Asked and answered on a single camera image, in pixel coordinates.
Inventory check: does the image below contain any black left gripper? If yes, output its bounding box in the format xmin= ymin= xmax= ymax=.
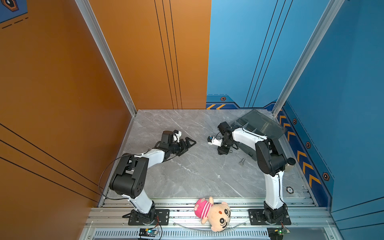
xmin=168 ymin=137 xmax=196 ymax=156

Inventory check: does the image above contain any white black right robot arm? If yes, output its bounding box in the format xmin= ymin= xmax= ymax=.
xmin=211 ymin=122 xmax=296 ymax=225

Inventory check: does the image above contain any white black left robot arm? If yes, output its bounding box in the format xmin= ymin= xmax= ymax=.
xmin=109 ymin=134 xmax=197 ymax=225

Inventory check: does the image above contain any silver bolt on table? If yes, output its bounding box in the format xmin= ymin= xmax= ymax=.
xmin=239 ymin=158 xmax=246 ymax=166

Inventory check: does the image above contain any grey plastic organizer box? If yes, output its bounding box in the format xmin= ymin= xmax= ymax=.
xmin=232 ymin=110 xmax=289 ymax=161

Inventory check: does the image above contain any pink plush doll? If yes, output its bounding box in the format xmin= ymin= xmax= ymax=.
xmin=194 ymin=197 xmax=232 ymax=232

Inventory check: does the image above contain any black cap cylinder container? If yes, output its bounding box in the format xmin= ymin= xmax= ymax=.
xmin=285 ymin=158 xmax=297 ymax=172

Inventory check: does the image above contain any right green circuit board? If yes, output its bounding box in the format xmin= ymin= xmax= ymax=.
xmin=267 ymin=228 xmax=291 ymax=240

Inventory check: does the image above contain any green circuit board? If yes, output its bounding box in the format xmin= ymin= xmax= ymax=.
xmin=267 ymin=228 xmax=291 ymax=240
xmin=139 ymin=229 xmax=159 ymax=239

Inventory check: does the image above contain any left green circuit board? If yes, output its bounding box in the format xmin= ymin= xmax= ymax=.
xmin=139 ymin=229 xmax=159 ymax=239

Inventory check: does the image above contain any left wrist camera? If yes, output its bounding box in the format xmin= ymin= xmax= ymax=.
xmin=161 ymin=130 xmax=182 ymax=144

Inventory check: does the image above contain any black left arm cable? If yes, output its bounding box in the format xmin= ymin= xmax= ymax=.
xmin=98 ymin=154 xmax=133 ymax=200

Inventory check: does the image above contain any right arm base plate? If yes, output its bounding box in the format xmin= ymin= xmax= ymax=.
xmin=248 ymin=209 xmax=292 ymax=226

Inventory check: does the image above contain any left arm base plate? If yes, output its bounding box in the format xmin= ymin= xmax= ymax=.
xmin=128 ymin=209 xmax=170 ymax=226

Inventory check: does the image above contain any aluminium rail frame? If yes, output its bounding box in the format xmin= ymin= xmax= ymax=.
xmin=81 ymin=197 xmax=342 ymax=240

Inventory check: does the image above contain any aluminium corner post left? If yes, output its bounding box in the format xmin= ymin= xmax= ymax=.
xmin=75 ymin=0 xmax=137 ymax=117

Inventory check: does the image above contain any aluminium corner post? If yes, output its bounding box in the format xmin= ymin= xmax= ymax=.
xmin=75 ymin=0 xmax=137 ymax=117
xmin=272 ymin=0 xmax=345 ymax=118

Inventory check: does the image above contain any aluminium corner post right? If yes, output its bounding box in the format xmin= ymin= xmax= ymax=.
xmin=272 ymin=0 xmax=345 ymax=118

